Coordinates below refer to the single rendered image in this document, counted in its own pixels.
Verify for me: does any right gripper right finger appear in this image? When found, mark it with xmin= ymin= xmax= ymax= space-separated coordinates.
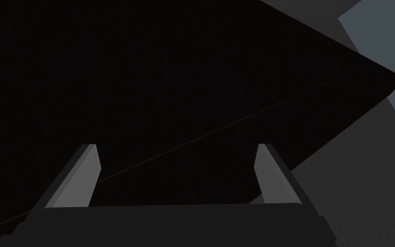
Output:
xmin=254 ymin=143 xmax=316 ymax=211

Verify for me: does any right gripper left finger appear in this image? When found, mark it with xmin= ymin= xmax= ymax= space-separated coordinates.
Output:
xmin=29 ymin=144 xmax=102 ymax=216

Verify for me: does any black cabinet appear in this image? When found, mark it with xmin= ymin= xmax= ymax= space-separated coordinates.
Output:
xmin=0 ymin=0 xmax=395 ymax=237

